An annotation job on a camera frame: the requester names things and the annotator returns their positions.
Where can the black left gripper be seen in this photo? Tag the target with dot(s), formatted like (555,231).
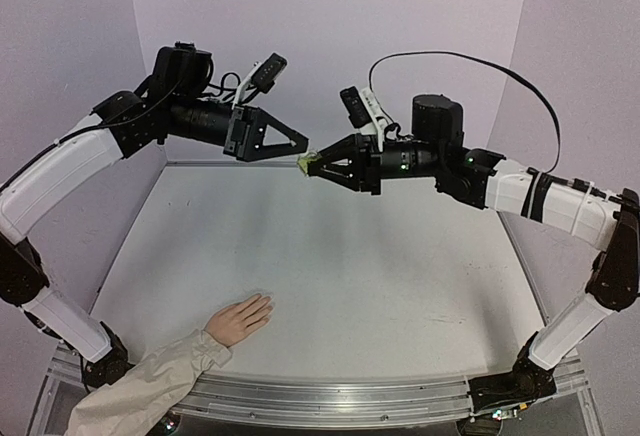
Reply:
(248,135)

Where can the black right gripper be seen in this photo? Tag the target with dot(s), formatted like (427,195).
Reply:
(368,165)

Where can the yellow nail polish bottle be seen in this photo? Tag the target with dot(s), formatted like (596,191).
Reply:
(304,161)

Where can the beige sleeved forearm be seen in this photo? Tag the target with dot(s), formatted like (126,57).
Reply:
(137,401)

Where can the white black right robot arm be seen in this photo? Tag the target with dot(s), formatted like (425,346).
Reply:
(484,179)

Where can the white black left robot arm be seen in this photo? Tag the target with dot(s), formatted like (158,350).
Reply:
(181,97)

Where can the bare human hand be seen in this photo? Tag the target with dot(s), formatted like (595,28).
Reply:
(238,321)

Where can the aluminium table rear rail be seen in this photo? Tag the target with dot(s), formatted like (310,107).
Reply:
(233,163)

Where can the aluminium table rail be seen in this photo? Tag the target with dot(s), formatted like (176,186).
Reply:
(233,163)
(381,401)

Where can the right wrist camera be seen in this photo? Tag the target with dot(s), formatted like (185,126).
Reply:
(366,115)

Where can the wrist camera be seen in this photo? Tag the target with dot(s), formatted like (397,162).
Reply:
(260,80)
(366,115)

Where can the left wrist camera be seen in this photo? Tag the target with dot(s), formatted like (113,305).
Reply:
(260,80)

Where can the aluminium table front rail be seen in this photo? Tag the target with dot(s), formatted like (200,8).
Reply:
(381,401)

